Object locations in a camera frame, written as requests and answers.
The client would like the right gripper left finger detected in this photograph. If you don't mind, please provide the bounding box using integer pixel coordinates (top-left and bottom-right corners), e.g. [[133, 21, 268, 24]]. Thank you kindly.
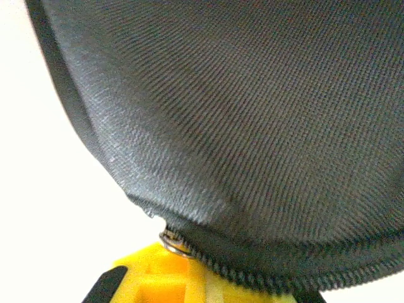
[[83, 241, 208, 303]]

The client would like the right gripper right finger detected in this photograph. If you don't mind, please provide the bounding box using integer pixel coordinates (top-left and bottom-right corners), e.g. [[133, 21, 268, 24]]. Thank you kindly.
[[206, 276, 326, 303]]

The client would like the black backpack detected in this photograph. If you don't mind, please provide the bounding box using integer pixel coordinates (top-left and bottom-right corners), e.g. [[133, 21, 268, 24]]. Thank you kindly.
[[24, 0, 404, 296]]

